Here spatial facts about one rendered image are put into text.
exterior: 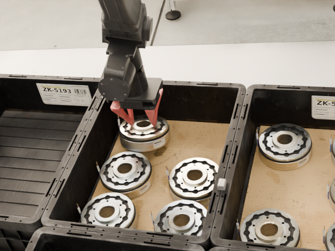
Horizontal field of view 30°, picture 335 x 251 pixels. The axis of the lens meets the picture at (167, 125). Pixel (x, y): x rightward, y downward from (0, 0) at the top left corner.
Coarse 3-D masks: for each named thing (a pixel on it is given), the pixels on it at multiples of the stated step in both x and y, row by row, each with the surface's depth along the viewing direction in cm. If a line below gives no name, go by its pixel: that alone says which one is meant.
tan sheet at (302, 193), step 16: (304, 128) 128; (320, 144) 124; (256, 160) 124; (320, 160) 121; (256, 176) 121; (272, 176) 120; (288, 176) 120; (304, 176) 119; (320, 176) 118; (256, 192) 118; (272, 192) 117; (288, 192) 117; (304, 192) 116; (320, 192) 116; (256, 208) 115; (272, 208) 115; (288, 208) 114; (304, 208) 113; (320, 208) 113; (240, 224) 113; (304, 224) 111; (320, 224) 110; (304, 240) 108; (320, 240) 108
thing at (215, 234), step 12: (264, 84) 125; (252, 96) 123; (240, 120) 118; (240, 132) 116; (240, 144) 114; (228, 168) 110; (228, 180) 108; (228, 192) 106; (216, 216) 103; (216, 228) 101; (216, 240) 99; (228, 240) 99
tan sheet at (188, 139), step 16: (176, 128) 134; (192, 128) 134; (208, 128) 133; (224, 128) 132; (176, 144) 131; (192, 144) 130; (208, 144) 129; (160, 160) 128; (176, 160) 127; (160, 176) 125; (96, 192) 124; (160, 192) 122; (144, 208) 119; (160, 208) 119; (144, 224) 116
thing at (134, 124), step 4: (136, 120) 130; (140, 120) 130; (144, 120) 130; (148, 120) 130; (132, 124) 129; (136, 124) 129; (136, 128) 127; (140, 128) 127; (144, 128) 127; (148, 128) 127; (152, 128) 128
